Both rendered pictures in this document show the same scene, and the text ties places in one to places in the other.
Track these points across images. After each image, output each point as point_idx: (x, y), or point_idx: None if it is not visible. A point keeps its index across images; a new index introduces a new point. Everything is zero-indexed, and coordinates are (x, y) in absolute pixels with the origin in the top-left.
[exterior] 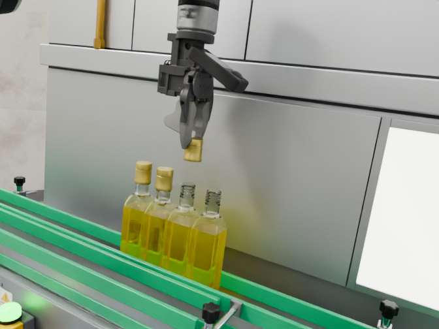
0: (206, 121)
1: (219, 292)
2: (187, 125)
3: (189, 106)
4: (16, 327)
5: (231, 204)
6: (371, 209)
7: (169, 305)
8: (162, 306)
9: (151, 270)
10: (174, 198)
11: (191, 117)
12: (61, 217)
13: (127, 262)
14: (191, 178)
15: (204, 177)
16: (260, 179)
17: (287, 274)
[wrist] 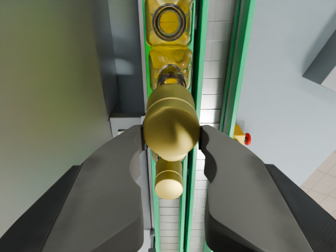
0: (96, 165)
1: None
2: (256, 155)
3: (302, 223)
4: (236, 135)
5: (64, 35)
6: None
7: (249, 14)
8: (252, 20)
9: (199, 75)
10: (94, 139)
11: (244, 177)
12: (157, 208)
13: (200, 105)
14: (73, 136)
15: (62, 113)
16: None
17: None
